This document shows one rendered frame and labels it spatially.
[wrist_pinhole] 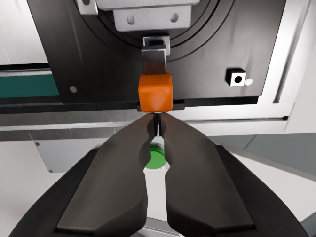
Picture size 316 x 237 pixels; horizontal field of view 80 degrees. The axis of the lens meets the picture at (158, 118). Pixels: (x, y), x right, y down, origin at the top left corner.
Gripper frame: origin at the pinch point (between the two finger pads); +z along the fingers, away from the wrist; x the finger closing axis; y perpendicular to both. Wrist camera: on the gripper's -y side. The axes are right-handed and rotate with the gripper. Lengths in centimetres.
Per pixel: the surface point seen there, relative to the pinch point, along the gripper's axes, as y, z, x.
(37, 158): 22.4, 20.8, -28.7
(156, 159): 13.0, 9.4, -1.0
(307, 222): 204, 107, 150
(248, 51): -1.6, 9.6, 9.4
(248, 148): 97, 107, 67
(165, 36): -3.9, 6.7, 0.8
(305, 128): 16.5, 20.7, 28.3
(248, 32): -3.5, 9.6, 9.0
